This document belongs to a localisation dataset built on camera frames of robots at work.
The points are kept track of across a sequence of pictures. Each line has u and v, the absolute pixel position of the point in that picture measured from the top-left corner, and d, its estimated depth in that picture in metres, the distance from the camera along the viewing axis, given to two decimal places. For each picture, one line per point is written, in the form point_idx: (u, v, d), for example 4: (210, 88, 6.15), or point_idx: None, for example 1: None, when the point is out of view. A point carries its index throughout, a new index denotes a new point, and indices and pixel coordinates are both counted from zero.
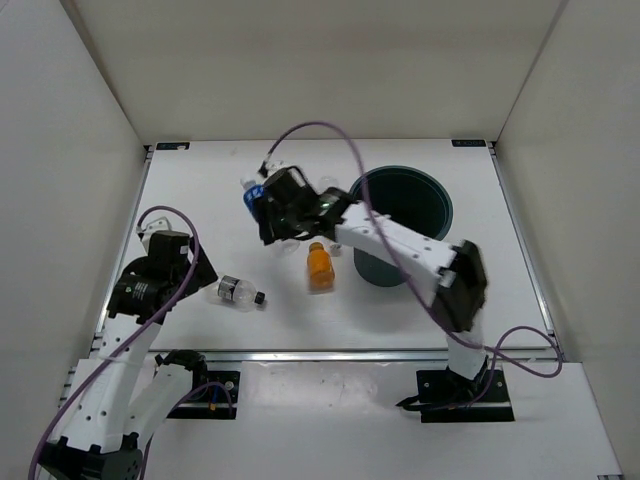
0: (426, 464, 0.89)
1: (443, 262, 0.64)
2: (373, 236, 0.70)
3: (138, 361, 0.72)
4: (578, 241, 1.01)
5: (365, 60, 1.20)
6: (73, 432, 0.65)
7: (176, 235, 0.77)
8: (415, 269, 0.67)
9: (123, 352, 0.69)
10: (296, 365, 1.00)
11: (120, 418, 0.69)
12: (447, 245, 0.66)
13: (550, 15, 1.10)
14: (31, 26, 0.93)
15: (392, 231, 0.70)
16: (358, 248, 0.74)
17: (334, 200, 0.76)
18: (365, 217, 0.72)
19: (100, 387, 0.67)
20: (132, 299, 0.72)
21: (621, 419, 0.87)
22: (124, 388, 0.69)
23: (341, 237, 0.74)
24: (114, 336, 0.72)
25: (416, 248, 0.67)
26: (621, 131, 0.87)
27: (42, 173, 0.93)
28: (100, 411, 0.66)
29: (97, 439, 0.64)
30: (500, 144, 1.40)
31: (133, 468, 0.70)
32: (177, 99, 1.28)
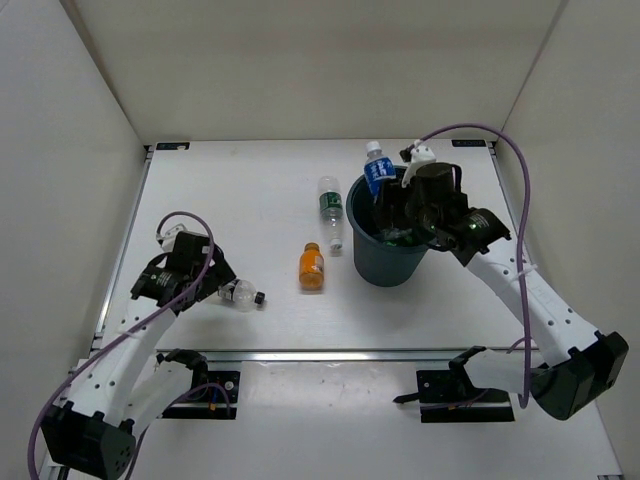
0: (426, 463, 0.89)
1: (578, 346, 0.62)
2: (515, 282, 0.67)
3: (150, 343, 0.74)
4: (578, 242, 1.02)
5: (366, 61, 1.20)
6: (79, 398, 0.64)
7: (200, 235, 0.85)
8: (543, 335, 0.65)
9: (139, 330, 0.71)
10: (297, 365, 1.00)
11: (124, 395, 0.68)
12: (592, 329, 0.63)
13: (550, 16, 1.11)
14: (30, 25, 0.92)
15: (537, 288, 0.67)
16: (483, 278, 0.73)
17: (484, 224, 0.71)
18: (511, 256, 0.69)
19: (112, 359, 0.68)
20: (156, 284, 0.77)
21: (621, 419, 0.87)
22: (134, 365, 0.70)
23: (473, 262, 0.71)
24: (133, 314, 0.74)
25: (558, 318, 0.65)
26: (622, 132, 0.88)
27: (41, 173, 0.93)
28: (110, 381, 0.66)
29: (101, 407, 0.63)
30: (500, 144, 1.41)
31: (127, 454, 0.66)
32: (177, 99, 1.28)
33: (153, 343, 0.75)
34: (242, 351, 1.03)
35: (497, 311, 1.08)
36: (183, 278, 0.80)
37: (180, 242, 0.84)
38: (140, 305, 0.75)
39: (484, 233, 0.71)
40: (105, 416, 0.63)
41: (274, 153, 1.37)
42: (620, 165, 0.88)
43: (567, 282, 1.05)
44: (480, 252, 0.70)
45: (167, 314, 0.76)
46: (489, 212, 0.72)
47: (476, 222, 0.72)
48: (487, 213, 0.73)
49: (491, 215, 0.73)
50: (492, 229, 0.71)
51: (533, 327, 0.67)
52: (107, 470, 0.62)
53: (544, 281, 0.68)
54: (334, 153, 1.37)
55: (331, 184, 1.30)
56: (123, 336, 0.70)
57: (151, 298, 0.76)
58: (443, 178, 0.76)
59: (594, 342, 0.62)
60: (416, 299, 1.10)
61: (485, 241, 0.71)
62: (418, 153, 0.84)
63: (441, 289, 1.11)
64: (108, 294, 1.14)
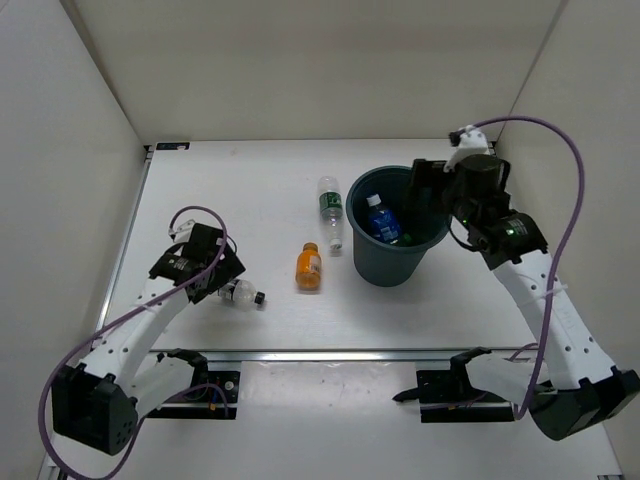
0: (426, 463, 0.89)
1: (590, 377, 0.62)
2: (540, 300, 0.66)
3: (163, 320, 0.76)
4: (577, 241, 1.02)
5: (366, 61, 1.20)
6: (92, 360, 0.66)
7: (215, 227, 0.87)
8: (556, 359, 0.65)
9: (156, 304, 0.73)
10: (297, 365, 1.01)
11: (133, 366, 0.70)
12: (608, 363, 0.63)
13: (550, 16, 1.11)
14: (31, 26, 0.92)
15: (563, 310, 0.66)
16: (507, 286, 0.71)
17: (522, 231, 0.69)
18: (542, 273, 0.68)
19: (127, 328, 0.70)
20: (172, 267, 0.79)
21: (622, 420, 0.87)
22: (147, 336, 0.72)
23: (503, 270, 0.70)
24: (150, 290, 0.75)
25: (576, 346, 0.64)
26: (623, 132, 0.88)
27: (42, 174, 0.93)
28: (122, 348, 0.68)
29: (113, 371, 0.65)
30: (500, 144, 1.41)
31: (127, 428, 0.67)
32: (177, 99, 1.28)
33: (165, 319, 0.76)
34: (242, 351, 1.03)
35: (497, 311, 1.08)
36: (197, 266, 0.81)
37: (196, 232, 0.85)
38: (156, 284, 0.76)
39: (519, 242, 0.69)
40: (116, 380, 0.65)
41: (274, 153, 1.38)
42: (620, 165, 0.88)
43: (567, 282, 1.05)
44: (511, 261, 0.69)
45: (180, 295, 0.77)
46: (530, 220, 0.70)
47: (515, 229, 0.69)
48: (527, 219, 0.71)
49: (532, 223, 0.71)
50: (528, 239, 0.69)
51: (547, 347, 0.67)
52: (108, 442, 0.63)
53: (571, 305, 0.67)
54: (334, 153, 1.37)
55: (330, 184, 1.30)
56: (139, 307, 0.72)
57: (167, 279, 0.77)
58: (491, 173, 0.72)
59: (608, 376, 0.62)
60: (416, 299, 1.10)
61: (518, 252, 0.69)
62: (469, 138, 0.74)
63: (441, 289, 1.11)
64: (108, 294, 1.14)
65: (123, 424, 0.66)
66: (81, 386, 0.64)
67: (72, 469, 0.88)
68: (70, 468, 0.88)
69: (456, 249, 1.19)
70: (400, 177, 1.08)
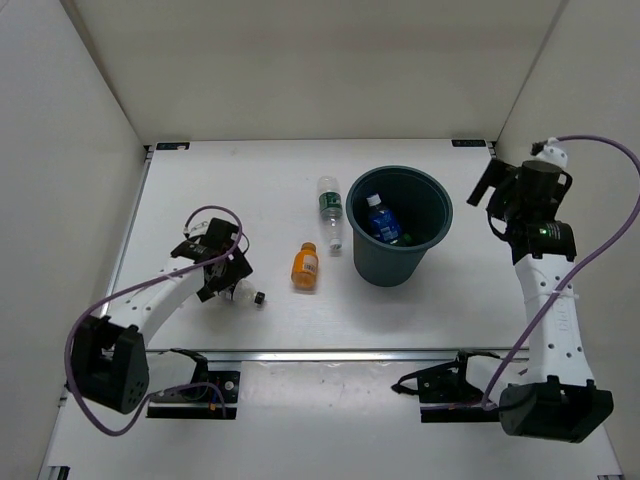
0: (427, 464, 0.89)
1: (560, 376, 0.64)
2: (544, 296, 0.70)
3: (181, 293, 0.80)
4: (576, 241, 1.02)
5: (366, 61, 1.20)
6: (117, 315, 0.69)
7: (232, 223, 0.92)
8: (538, 353, 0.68)
9: (178, 276, 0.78)
10: (297, 365, 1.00)
11: (152, 327, 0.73)
12: (586, 375, 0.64)
13: (550, 16, 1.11)
14: (31, 26, 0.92)
15: (562, 314, 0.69)
16: (523, 282, 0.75)
17: (555, 236, 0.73)
18: (557, 274, 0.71)
19: (151, 291, 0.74)
20: (192, 250, 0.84)
21: (622, 420, 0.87)
22: (167, 303, 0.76)
23: (523, 264, 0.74)
24: (171, 265, 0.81)
25: (559, 347, 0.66)
26: (623, 133, 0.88)
27: (42, 174, 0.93)
28: (146, 306, 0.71)
29: (137, 323, 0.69)
30: (500, 144, 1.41)
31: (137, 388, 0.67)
32: (177, 99, 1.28)
33: (181, 296, 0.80)
34: (241, 351, 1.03)
35: (497, 312, 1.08)
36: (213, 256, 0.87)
37: (213, 225, 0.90)
38: (178, 262, 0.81)
39: (548, 244, 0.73)
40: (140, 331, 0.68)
41: (274, 153, 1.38)
42: (620, 166, 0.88)
43: None
44: (532, 255, 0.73)
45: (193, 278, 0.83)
46: (567, 229, 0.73)
47: (549, 232, 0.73)
48: (564, 226, 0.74)
49: (568, 231, 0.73)
50: (558, 244, 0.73)
51: (536, 344, 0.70)
52: (121, 399, 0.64)
53: (574, 313, 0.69)
54: (333, 153, 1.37)
55: (331, 184, 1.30)
56: (163, 276, 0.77)
57: (187, 258, 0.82)
58: (549, 178, 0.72)
59: (580, 384, 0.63)
60: (416, 300, 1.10)
61: (542, 250, 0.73)
62: (551, 152, 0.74)
63: (441, 289, 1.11)
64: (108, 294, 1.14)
65: (136, 383, 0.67)
66: (101, 338, 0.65)
67: (71, 470, 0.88)
68: (70, 468, 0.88)
69: (456, 249, 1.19)
70: (400, 176, 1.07)
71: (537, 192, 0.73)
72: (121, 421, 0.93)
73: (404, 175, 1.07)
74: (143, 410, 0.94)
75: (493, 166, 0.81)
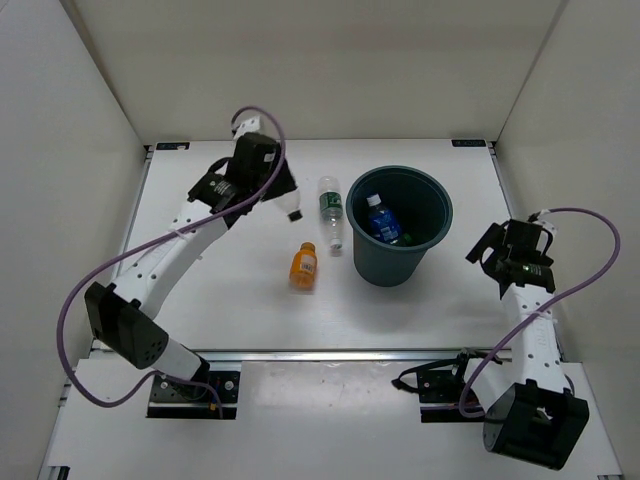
0: (426, 463, 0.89)
1: (538, 381, 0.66)
2: (525, 314, 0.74)
3: (199, 244, 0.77)
4: (578, 240, 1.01)
5: (367, 60, 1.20)
6: (122, 281, 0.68)
7: (261, 142, 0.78)
8: (518, 364, 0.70)
9: (188, 233, 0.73)
10: (297, 365, 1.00)
11: (164, 287, 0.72)
12: (562, 384, 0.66)
13: (550, 16, 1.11)
14: (31, 26, 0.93)
15: (541, 332, 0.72)
16: (508, 311, 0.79)
17: (538, 272, 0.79)
18: (538, 300, 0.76)
19: (159, 252, 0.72)
20: (213, 190, 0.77)
21: (621, 420, 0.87)
22: (177, 262, 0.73)
23: (507, 293, 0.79)
24: (185, 215, 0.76)
25: (539, 357, 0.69)
26: (623, 132, 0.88)
27: (41, 173, 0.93)
28: (151, 274, 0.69)
29: (139, 295, 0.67)
30: (500, 144, 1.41)
31: (154, 346, 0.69)
32: (177, 99, 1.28)
33: (200, 247, 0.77)
34: (242, 351, 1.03)
35: (496, 312, 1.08)
36: (242, 193, 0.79)
37: (239, 149, 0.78)
38: (193, 210, 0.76)
39: (532, 277, 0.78)
40: (140, 306, 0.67)
41: None
42: (619, 166, 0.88)
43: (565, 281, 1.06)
44: (516, 284, 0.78)
45: (218, 223, 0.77)
46: (548, 269, 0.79)
47: (531, 268, 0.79)
48: (547, 268, 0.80)
49: (549, 271, 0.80)
50: (541, 281, 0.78)
51: (516, 357, 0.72)
52: (135, 358, 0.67)
53: (552, 332, 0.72)
54: (334, 153, 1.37)
55: (331, 184, 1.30)
56: (172, 233, 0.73)
57: (205, 205, 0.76)
58: (532, 228, 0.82)
59: (558, 391, 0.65)
60: (416, 300, 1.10)
61: (525, 281, 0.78)
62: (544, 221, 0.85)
63: (441, 289, 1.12)
64: None
65: (149, 345, 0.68)
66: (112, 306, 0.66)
67: (71, 469, 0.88)
68: (70, 468, 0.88)
69: (456, 249, 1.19)
70: (400, 176, 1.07)
71: (523, 241, 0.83)
72: (121, 421, 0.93)
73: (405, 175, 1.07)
74: (143, 410, 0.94)
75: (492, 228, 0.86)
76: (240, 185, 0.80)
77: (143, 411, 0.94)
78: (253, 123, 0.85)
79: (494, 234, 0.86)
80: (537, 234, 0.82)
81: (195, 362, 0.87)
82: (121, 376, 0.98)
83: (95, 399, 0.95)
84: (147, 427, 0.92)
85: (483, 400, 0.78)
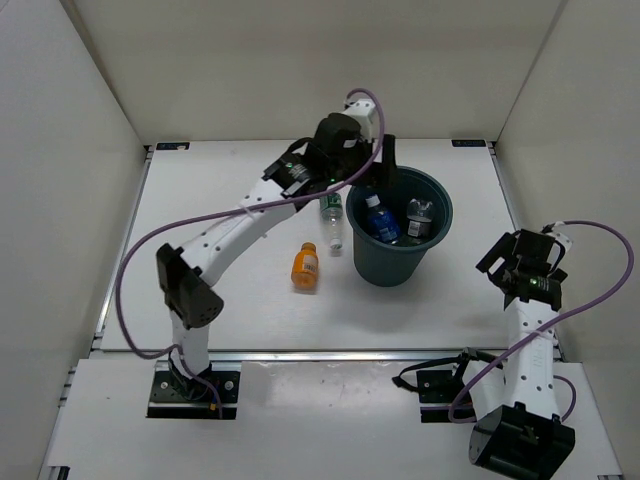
0: (426, 463, 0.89)
1: (527, 405, 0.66)
2: (523, 333, 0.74)
3: (268, 223, 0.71)
4: (579, 240, 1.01)
5: (367, 59, 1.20)
6: (190, 247, 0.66)
7: (343, 127, 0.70)
8: (511, 384, 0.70)
9: (258, 212, 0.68)
10: (297, 365, 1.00)
11: (227, 260, 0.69)
12: (552, 409, 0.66)
13: (550, 16, 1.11)
14: (31, 27, 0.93)
15: (538, 353, 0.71)
16: (510, 325, 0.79)
17: (546, 288, 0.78)
18: (540, 318, 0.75)
19: (227, 225, 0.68)
20: (288, 173, 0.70)
21: (621, 420, 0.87)
22: (242, 240, 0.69)
23: (511, 305, 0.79)
24: (257, 194, 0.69)
25: (532, 380, 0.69)
26: (623, 132, 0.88)
27: (41, 173, 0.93)
28: (215, 246, 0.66)
29: (201, 267, 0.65)
30: (500, 144, 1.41)
31: (209, 314, 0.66)
32: (177, 99, 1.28)
33: (267, 226, 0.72)
34: (242, 350, 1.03)
35: (496, 312, 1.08)
36: (317, 180, 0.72)
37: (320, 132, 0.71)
38: (265, 187, 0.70)
39: (537, 292, 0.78)
40: (202, 275, 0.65)
41: (274, 153, 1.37)
42: (619, 166, 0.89)
43: (567, 281, 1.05)
44: (520, 298, 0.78)
45: (288, 208, 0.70)
46: (556, 283, 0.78)
47: (539, 282, 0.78)
48: (555, 282, 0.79)
49: (557, 286, 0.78)
50: (547, 295, 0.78)
51: (510, 376, 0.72)
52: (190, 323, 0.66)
53: (550, 354, 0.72)
54: None
55: None
56: (242, 209, 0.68)
57: (278, 185, 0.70)
58: (544, 241, 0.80)
59: (546, 416, 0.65)
60: (416, 300, 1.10)
61: (530, 296, 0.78)
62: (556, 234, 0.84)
63: (441, 289, 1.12)
64: (108, 294, 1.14)
65: (207, 309, 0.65)
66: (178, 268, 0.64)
67: (70, 469, 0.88)
68: (70, 468, 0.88)
69: (456, 249, 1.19)
70: (402, 177, 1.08)
71: (534, 252, 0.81)
72: (120, 421, 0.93)
73: (440, 201, 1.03)
74: (143, 410, 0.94)
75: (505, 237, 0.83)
76: (316, 171, 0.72)
77: (143, 411, 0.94)
78: (366, 107, 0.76)
79: (505, 242, 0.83)
80: (550, 246, 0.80)
81: (203, 364, 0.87)
82: (121, 377, 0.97)
83: (95, 399, 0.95)
84: (147, 427, 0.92)
85: (478, 408, 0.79)
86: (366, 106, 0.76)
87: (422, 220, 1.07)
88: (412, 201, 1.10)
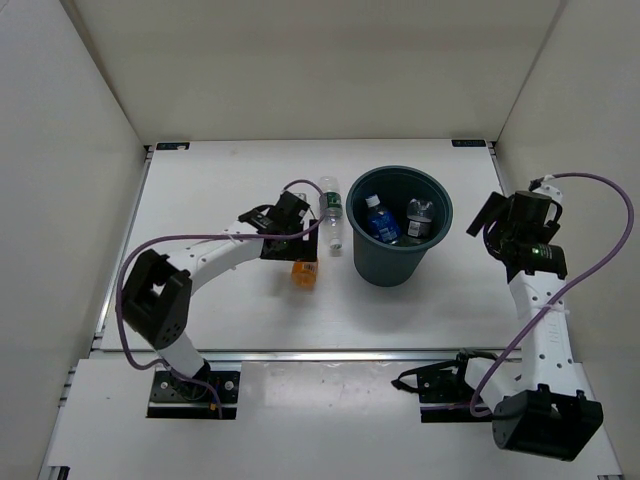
0: (426, 463, 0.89)
1: (550, 385, 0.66)
2: (535, 308, 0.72)
3: (235, 259, 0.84)
4: (577, 241, 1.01)
5: (367, 60, 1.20)
6: (176, 255, 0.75)
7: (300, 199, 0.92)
8: (529, 364, 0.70)
9: (239, 240, 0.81)
10: (296, 365, 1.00)
11: (203, 277, 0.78)
12: (576, 385, 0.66)
13: (550, 16, 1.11)
14: (31, 27, 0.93)
15: (552, 330, 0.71)
16: (516, 302, 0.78)
17: (545, 252, 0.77)
18: (549, 291, 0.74)
19: (210, 245, 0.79)
20: (257, 219, 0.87)
21: (622, 419, 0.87)
22: (221, 261, 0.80)
23: (516, 281, 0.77)
24: (235, 228, 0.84)
25: (550, 358, 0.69)
26: (623, 131, 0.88)
27: (41, 174, 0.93)
28: (201, 257, 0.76)
29: (189, 269, 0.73)
30: (500, 144, 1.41)
31: (170, 329, 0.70)
32: (177, 99, 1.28)
33: (235, 260, 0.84)
34: (242, 351, 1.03)
35: (496, 312, 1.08)
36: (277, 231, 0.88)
37: (282, 200, 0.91)
38: (241, 227, 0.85)
39: (542, 263, 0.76)
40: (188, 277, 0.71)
41: (274, 153, 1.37)
42: (618, 166, 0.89)
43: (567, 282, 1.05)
44: (525, 272, 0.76)
45: (253, 248, 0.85)
46: (559, 250, 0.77)
47: (542, 251, 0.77)
48: (557, 248, 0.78)
49: (560, 253, 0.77)
50: (552, 262, 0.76)
51: (526, 356, 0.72)
52: (160, 330, 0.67)
53: (564, 329, 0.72)
54: (333, 153, 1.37)
55: (330, 184, 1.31)
56: (225, 235, 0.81)
57: (252, 226, 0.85)
58: (539, 204, 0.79)
59: (571, 394, 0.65)
60: (416, 300, 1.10)
61: (535, 268, 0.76)
62: (547, 190, 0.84)
63: (440, 289, 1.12)
64: (108, 294, 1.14)
65: (173, 324, 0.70)
66: (156, 273, 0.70)
67: (71, 469, 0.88)
68: (70, 467, 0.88)
69: (456, 249, 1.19)
70: (400, 176, 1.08)
71: (529, 217, 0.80)
72: (121, 421, 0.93)
73: (440, 200, 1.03)
74: (143, 410, 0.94)
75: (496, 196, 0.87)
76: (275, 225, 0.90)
77: (143, 411, 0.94)
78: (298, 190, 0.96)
79: (499, 205, 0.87)
80: (543, 209, 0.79)
81: (198, 364, 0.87)
82: (121, 377, 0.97)
83: (95, 399, 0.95)
84: (147, 427, 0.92)
85: (488, 399, 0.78)
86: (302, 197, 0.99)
87: (422, 220, 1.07)
88: (412, 201, 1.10)
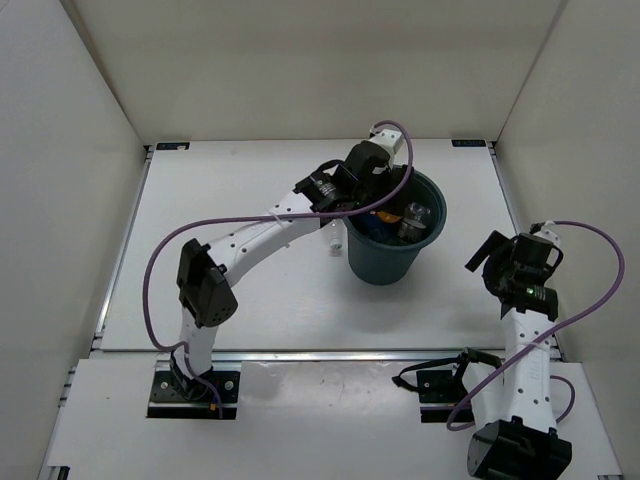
0: (426, 463, 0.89)
1: (524, 419, 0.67)
2: (521, 345, 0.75)
3: (294, 233, 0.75)
4: (578, 241, 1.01)
5: (367, 59, 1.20)
6: (217, 245, 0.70)
7: (374, 155, 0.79)
8: (508, 396, 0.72)
9: (286, 221, 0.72)
10: (297, 365, 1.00)
11: (249, 263, 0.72)
12: (549, 423, 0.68)
13: (549, 17, 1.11)
14: (31, 26, 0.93)
15: (533, 366, 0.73)
16: (507, 336, 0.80)
17: (542, 294, 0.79)
18: (537, 330, 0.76)
19: (254, 230, 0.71)
20: (317, 189, 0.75)
21: (621, 420, 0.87)
22: (268, 245, 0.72)
23: (507, 316, 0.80)
24: (287, 205, 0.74)
25: (528, 393, 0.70)
26: (622, 132, 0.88)
27: (41, 173, 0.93)
28: (242, 248, 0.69)
29: (226, 264, 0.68)
30: (500, 144, 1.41)
31: (220, 313, 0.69)
32: (177, 99, 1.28)
33: (291, 237, 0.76)
34: (243, 351, 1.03)
35: (496, 313, 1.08)
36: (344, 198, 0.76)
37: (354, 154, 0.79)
38: (292, 200, 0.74)
39: (534, 301, 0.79)
40: (226, 273, 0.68)
41: (274, 153, 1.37)
42: (619, 166, 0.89)
43: (568, 282, 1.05)
44: (516, 309, 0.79)
45: (312, 222, 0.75)
46: (553, 293, 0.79)
47: (535, 292, 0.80)
48: (552, 291, 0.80)
49: (554, 295, 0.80)
50: (544, 305, 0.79)
51: (507, 386, 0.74)
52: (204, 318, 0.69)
53: (546, 366, 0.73)
54: (334, 153, 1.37)
55: None
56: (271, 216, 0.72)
57: (308, 199, 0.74)
58: (542, 247, 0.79)
59: (543, 430, 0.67)
60: (415, 300, 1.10)
61: (527, 306, 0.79)
62: (546, 235, 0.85)
63: (441, 289, 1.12)
64: (108, 294, 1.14)
65: (220, 308, 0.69)
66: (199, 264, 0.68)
67: (70, 469, 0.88)
68: (70, 468, 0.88)
69: (456, 249, 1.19)
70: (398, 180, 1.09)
71: (532, 258, 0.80)
72: (120, 421, 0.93)
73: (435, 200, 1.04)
74: (143, 410, 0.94)
75: (494, 236, 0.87)
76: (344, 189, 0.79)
77: (143, 411, 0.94)
78: (392, 137, 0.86)
79: (501, 247, 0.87)
80: (547, 252, 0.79)
81: (206, 365, 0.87)
82: (121, 377, 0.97)
83: (96, 399, 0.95)
84: (147, 427, 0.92)
85: (475, 416, 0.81)
86: (392, 139, 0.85)
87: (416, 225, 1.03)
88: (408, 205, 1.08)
